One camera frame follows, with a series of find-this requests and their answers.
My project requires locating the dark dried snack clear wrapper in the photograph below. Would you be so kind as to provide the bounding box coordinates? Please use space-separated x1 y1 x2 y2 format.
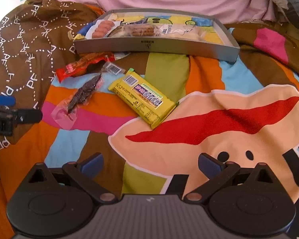
51 62 125 130

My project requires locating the yellow snack bar packet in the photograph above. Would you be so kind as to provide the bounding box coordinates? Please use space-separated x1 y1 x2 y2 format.
108 68 179 129

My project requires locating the red snack packet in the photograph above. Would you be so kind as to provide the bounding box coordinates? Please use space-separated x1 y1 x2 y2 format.
56 52 115 83

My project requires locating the pink sausages white packet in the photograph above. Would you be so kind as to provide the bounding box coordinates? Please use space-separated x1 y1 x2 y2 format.
85 20 121 39

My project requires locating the toast bread packet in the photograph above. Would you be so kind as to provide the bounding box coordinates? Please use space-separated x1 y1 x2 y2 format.
154 24 206 41

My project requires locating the round cake clear packet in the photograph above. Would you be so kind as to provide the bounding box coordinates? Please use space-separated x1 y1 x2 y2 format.
108 24 160 38

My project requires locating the brown PF patterned quilt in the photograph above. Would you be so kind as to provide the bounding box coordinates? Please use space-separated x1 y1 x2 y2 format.
0 0 105 182

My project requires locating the colourful cartoon blanket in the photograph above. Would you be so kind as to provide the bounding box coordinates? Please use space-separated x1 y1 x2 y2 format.
0 23 299 238

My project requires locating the grey tray with cartoon liner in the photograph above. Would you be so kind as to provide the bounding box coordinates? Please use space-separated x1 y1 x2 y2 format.
74 8 240 63

